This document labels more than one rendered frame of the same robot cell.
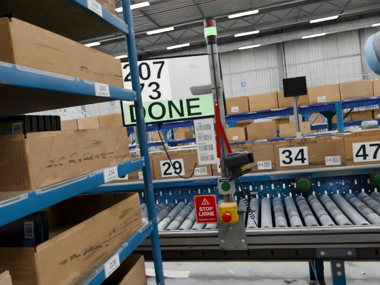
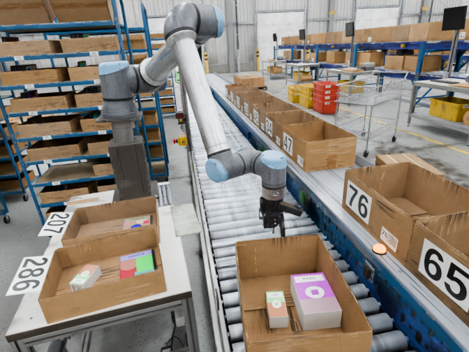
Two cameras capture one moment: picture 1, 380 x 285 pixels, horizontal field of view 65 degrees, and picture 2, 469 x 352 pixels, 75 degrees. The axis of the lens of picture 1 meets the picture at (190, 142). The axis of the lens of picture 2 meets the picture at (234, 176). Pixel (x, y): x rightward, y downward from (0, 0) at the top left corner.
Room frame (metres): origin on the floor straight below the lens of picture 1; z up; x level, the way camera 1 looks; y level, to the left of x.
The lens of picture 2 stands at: (0.67, -2.49, 1.53)
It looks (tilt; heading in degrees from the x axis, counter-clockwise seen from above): 23 degrees down; 67
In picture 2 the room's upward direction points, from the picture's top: 3 degrees counter-clockwise
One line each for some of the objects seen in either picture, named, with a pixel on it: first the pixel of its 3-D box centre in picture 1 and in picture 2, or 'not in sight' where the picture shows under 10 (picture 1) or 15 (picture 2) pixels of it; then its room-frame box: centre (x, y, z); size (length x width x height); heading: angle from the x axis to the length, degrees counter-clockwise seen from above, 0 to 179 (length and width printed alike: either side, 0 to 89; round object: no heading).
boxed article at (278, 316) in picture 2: not in sight; (276, 309); (1.04, -1.89, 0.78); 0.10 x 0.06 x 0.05; 66
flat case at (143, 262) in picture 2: not in sight; (138, 268); (0.68, -1.47, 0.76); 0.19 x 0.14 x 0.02; 84
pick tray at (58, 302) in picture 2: not in sight; (108, 269); (0.58, -1.47, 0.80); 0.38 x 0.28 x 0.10; 174
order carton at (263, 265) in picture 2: not in sight; (289, 299); (1.06, -1.93, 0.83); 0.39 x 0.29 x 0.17; 70
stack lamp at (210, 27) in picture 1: (210, 29); not in sight; (1.29, -0.14, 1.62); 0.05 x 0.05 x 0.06
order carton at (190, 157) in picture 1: (186, 163); (262, 108); (2.08, 0.04, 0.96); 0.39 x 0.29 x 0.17; 76
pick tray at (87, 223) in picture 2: not in sight; (116, 225); (0.63, -1.16, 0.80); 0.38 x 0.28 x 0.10; 170
